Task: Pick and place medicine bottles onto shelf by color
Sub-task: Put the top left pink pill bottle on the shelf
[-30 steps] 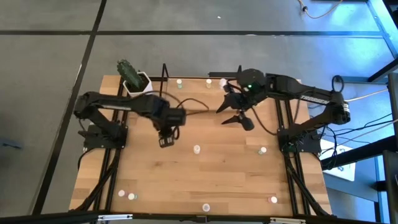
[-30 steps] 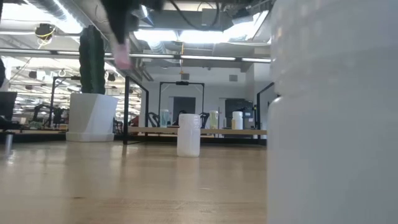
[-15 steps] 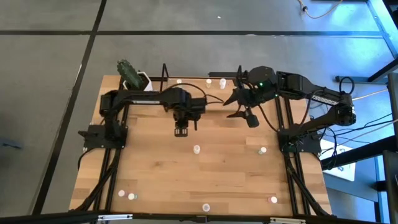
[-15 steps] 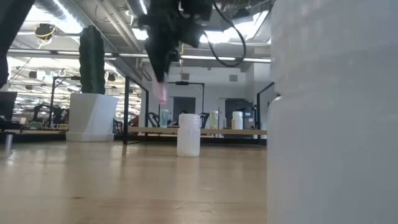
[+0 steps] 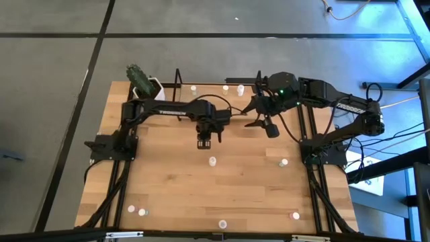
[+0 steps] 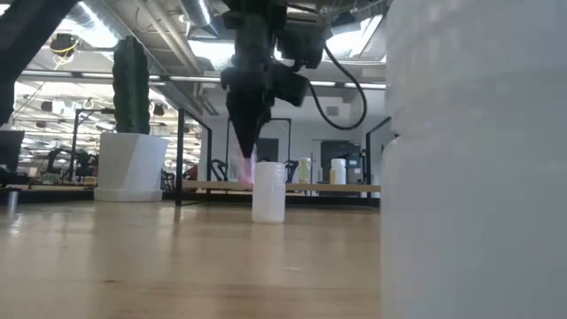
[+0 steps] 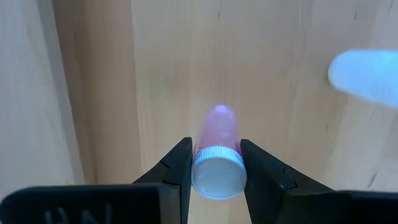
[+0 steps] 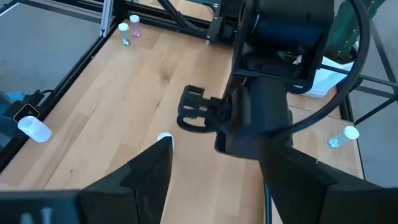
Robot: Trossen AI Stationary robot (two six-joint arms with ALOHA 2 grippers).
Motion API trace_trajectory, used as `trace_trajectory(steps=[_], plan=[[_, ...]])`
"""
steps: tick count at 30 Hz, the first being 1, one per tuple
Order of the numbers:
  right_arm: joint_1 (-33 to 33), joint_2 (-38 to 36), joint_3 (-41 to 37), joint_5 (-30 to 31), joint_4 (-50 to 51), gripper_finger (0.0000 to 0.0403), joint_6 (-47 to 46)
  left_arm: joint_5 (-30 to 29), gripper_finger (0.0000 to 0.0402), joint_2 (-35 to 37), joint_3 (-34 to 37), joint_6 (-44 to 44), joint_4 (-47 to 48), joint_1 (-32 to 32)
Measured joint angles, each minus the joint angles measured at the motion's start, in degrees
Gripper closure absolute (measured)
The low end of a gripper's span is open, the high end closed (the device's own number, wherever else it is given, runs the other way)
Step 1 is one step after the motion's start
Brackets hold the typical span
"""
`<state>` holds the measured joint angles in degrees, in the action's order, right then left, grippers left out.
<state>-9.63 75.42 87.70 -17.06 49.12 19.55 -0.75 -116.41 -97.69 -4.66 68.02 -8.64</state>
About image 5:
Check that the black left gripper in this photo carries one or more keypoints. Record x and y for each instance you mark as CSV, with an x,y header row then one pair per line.
x,y
208,129

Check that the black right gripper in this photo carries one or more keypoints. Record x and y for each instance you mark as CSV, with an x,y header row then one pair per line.
x,y
268,106

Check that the yellow clear medicine bottle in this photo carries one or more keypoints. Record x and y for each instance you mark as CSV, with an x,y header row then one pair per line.
x,y
225,88

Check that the teal clear medicine bottle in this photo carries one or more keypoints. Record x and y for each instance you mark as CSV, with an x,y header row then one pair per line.
x,y
142,212
193,88
284,162

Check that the pink clear medicine bottle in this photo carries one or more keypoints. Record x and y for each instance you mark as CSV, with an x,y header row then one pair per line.
x,y
131,208
295,215

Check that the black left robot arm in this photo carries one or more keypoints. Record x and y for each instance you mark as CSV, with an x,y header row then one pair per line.
x,y
161,112

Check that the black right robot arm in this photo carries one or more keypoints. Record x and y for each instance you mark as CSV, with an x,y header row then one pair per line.
x,y
322,92

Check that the green cactus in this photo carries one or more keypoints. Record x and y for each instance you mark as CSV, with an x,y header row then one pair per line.
x,y
139,79

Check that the white floor box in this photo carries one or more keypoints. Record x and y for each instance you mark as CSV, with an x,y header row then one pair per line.
x,y
371,183

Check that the black gantry beam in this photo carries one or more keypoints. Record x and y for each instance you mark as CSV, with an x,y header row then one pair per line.
x,y
50,236

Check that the grey floor object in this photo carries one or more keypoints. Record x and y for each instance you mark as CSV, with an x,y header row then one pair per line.
x,y
11,156

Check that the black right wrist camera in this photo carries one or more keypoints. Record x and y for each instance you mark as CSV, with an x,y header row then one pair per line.
x,y
272,129

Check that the black aluminium table frame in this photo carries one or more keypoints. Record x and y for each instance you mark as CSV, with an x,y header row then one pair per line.
x,y
314,198

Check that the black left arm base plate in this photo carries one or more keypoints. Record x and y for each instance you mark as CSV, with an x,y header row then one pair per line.
x,y
100,151

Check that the silver metal bracket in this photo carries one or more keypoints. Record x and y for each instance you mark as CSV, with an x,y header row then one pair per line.
x,y
124,234
310,238

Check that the black neighbouring station frame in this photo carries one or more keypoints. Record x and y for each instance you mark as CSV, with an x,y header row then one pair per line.
x,y
386,167

